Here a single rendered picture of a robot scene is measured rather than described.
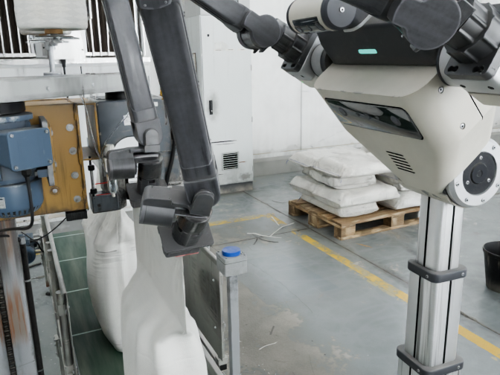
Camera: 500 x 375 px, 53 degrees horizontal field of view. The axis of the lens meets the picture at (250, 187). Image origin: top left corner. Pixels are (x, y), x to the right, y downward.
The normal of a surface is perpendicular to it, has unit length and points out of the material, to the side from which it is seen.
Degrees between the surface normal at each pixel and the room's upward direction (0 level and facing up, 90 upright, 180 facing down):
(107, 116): 90
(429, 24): 115
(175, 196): 29
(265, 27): 88
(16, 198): 91
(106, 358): 0
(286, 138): 90
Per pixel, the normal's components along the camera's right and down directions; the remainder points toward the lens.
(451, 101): 0.38, 0.23
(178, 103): 0.06, 0.64
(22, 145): 0.77, 0.15
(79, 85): 0.90, 0.10
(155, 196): 0.19, -0.77
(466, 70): -0.81, -0.39
